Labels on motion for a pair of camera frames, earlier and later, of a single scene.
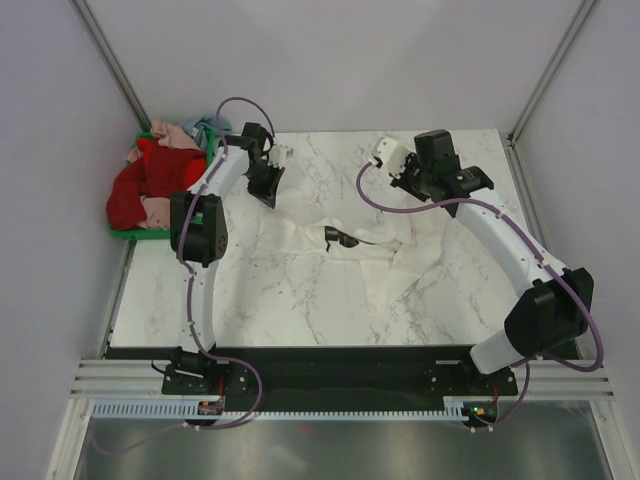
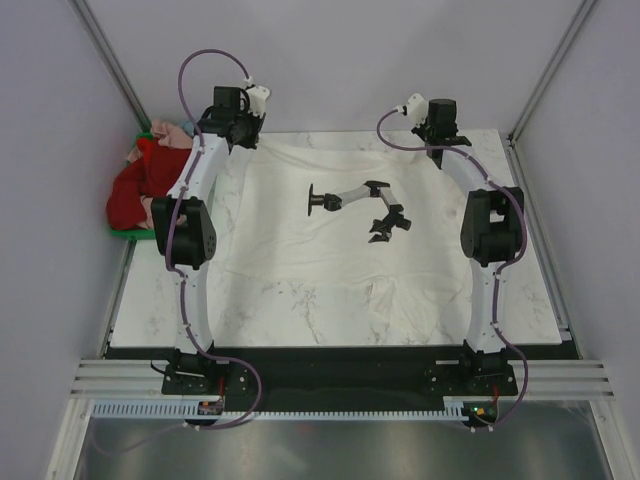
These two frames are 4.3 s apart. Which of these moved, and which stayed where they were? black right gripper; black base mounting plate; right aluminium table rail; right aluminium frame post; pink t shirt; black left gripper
Moved: black left gripper; black right gripper
Stayed: pink t shirt; right aluminium table rail; black base mounting plate; right aluminium frame post
